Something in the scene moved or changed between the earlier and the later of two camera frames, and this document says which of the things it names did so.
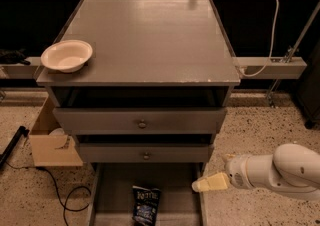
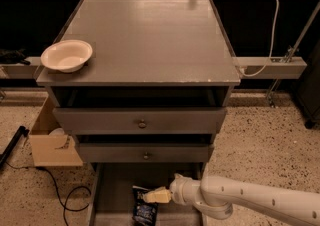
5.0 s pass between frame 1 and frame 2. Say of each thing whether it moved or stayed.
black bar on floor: stayed
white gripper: moved
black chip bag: stayed
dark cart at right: stayed
